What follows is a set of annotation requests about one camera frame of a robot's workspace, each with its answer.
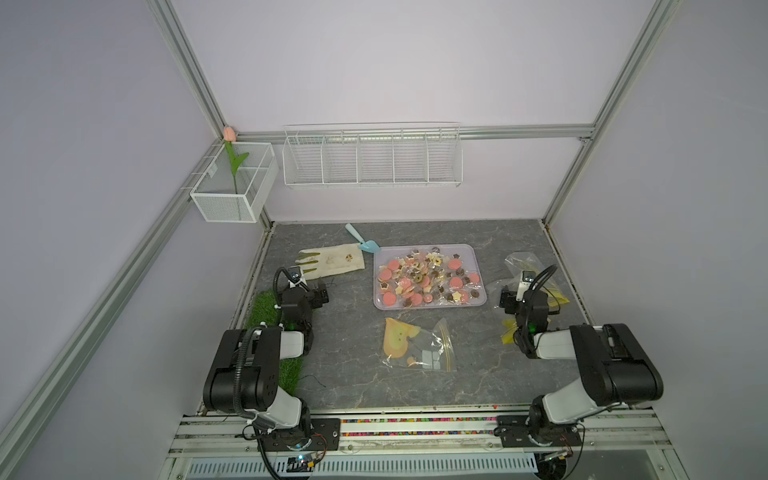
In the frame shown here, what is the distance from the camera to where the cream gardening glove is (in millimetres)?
1077

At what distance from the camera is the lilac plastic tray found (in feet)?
3.22

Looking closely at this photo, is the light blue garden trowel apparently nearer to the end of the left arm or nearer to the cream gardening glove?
the cream gardening glove

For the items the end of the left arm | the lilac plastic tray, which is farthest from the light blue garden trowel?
the end of the left arm

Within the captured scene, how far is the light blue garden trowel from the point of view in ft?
3.74

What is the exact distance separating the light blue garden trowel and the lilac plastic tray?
1cm

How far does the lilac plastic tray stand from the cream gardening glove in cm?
7
